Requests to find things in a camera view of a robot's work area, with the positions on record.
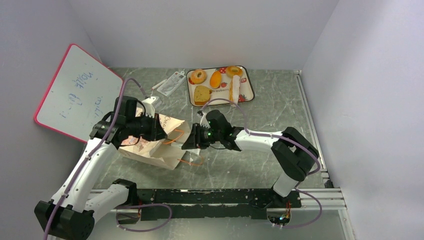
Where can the beige paper bag orange handles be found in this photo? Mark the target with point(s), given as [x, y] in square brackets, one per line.
[165, 153]

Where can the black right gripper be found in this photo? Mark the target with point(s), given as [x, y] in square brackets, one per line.
[196, 138]

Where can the small plastic packet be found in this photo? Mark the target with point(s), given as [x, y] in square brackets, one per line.
[172, 83]

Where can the fake bread slice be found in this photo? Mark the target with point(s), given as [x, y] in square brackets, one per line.
[201, 95]

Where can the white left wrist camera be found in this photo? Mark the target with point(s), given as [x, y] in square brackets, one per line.
[150, 104]

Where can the fake long baguette bread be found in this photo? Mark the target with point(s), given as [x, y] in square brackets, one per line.
[234, 90]

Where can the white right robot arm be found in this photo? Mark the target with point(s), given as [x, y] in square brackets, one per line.
[294, 153]

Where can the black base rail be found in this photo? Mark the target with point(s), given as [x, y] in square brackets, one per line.
[254, 203]

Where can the metal kitchen tongs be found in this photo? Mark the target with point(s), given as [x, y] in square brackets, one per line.
[196, 152]

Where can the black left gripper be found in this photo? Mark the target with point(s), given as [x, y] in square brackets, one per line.
[156, 132]

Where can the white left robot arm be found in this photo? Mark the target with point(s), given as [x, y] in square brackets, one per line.
[70, 214]

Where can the pink framed whiteboard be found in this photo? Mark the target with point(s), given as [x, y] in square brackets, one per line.
[80, 93]

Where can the fake orange donut bread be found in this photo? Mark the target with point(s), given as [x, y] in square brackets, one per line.
[198, 76]

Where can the white marker pen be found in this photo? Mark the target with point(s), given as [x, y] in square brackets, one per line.
[158, 84]

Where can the strawberry print tray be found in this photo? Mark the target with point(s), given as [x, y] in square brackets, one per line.
[246, 91]

